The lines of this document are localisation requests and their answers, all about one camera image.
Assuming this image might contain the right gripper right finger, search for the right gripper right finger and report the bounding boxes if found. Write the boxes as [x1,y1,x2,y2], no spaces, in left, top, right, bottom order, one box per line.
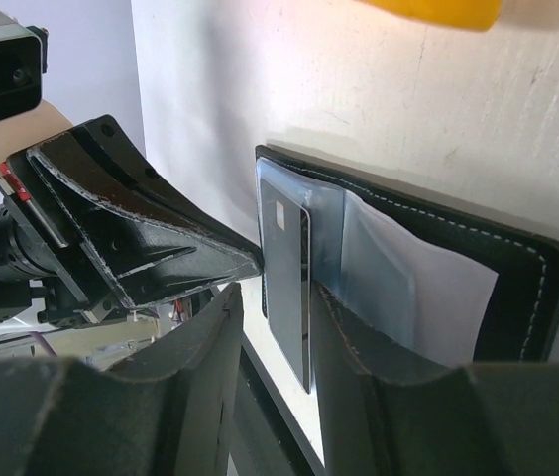
[311,285,559,475]

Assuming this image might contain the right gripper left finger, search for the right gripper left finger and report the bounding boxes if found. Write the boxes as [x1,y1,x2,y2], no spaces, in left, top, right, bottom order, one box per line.
[0,283,244,475]

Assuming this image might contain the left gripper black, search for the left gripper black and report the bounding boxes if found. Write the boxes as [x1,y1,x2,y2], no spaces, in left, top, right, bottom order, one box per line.
[0,114,262,327]

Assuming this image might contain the black leather card holder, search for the black leather card holder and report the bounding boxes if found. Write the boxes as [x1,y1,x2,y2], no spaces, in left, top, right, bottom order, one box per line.
[256,145,559,367]

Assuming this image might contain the dark grey credit card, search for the dark grey credit card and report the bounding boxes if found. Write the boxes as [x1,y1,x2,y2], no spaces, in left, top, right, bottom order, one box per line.
[260,179,312,393]

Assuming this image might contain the orange plastic bin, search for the orange plastic bin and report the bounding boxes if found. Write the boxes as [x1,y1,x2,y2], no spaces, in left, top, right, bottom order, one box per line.
[363,0,503,32]

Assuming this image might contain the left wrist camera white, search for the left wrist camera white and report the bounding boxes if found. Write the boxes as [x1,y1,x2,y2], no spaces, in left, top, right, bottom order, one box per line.
[0,11,72,164]

